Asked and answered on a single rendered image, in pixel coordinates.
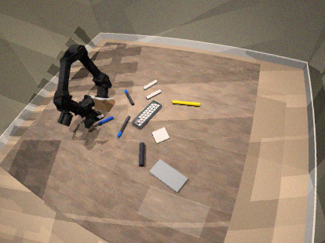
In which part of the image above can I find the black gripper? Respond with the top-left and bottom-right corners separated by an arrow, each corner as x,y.
75,103 -> 100,129

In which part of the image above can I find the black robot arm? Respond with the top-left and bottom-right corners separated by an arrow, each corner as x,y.
53,45 -> 112,127

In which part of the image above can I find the dark grey cylinder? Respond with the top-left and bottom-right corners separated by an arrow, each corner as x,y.
139,143 -> 144,166

